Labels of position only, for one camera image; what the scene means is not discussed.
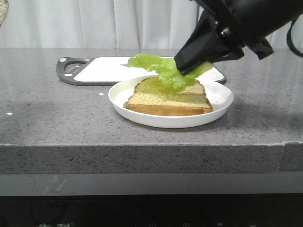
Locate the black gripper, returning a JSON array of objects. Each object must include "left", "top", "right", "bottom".
[{"left": 174, "top": 0, "right": 303, "bottom": 76}]

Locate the green lettuce leaf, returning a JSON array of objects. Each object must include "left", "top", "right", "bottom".
[{"left": 125, "top": 53, "right": 214, "bottom": 89}]

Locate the toast bread slice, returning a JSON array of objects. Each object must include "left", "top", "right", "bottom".
[
  {"left": 0, "top": 0, "right": 9, "bottom": 26},
  {"left": 124, "top": 77, "right": 213, "bottom": 116}
]

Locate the white round plate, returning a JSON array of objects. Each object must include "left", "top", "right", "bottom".
[{"left": 108, "top": 76, "right": 234, "bottom": 129}]

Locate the white cutting board grey rim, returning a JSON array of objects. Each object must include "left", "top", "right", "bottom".
[{"left": 56, "top": 56, "right": 227, "bottom": 86}]

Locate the grey curtain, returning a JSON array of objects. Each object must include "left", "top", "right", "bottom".
[{"left": 0, "top": 0, "right": 303, "bottom": 50}]

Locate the black cable right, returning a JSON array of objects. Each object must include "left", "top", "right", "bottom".
[{"left": 286, "top": 17, "right": 303, "bottom": 58}]

